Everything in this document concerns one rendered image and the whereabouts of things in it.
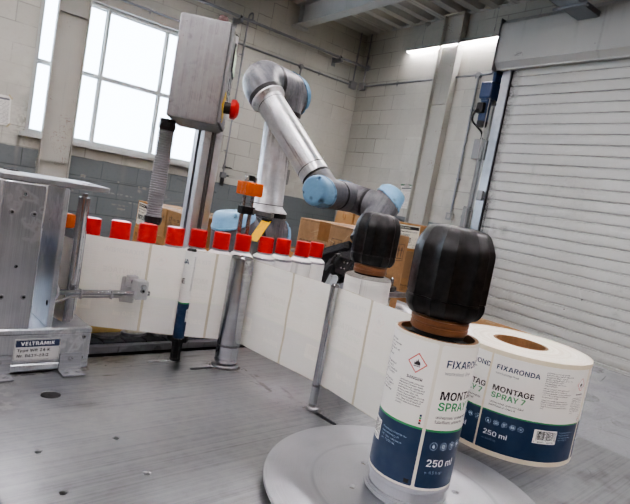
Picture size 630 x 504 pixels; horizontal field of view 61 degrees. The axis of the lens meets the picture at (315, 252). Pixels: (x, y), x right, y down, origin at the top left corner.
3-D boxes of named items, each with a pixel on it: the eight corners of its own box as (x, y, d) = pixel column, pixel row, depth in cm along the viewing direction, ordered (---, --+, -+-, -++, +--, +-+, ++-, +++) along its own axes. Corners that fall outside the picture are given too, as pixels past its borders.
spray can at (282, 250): (258, 329, 117) (274, 238, 115) (256, 323, 122) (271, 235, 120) (281, 332, 118) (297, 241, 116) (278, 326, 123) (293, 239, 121)
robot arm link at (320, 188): (245, 39, 137) (339, 188, 121) (271, 53, 146) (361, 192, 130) (218, 72, 142) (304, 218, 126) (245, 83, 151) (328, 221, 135)
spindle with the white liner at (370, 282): (350, 385, 91) (383, 213, 88) (315, 367, 97) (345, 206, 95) (383, 380, 97) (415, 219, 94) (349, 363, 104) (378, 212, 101)
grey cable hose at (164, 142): (147, 224, 104) (164, 117, 102) (140, 221, 107) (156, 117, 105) (164, 226, 107) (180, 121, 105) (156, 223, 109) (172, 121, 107)
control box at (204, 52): (165, 115, 98) (181, 10, 97) (177, 126, 115) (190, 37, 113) (220, 126, 100) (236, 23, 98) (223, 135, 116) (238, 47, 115)
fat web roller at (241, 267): (220, 371, 86) (239, 258, 84) (205, 362, 89) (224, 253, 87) (243, 369, 89) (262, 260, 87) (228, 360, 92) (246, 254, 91)
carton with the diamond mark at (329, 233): (337, 314, 164) (353, 228, 161) (286, 295, 181) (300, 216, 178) (394, 312, 185) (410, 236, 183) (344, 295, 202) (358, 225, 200)
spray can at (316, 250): (298, 329, 123) (314, 243, 121) (287, 323, 128) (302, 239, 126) (316, 330, 126) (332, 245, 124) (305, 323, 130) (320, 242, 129)
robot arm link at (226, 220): (198, 254, 144) (203, 205, 143) (231, 254, 155) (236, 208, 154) (231, 261, 137) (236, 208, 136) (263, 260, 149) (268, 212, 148)
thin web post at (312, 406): (310, 413, 76) (335, 285, 74) (302, 408, 77) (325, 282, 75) (320, 411, 77) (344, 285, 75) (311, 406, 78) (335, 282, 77)
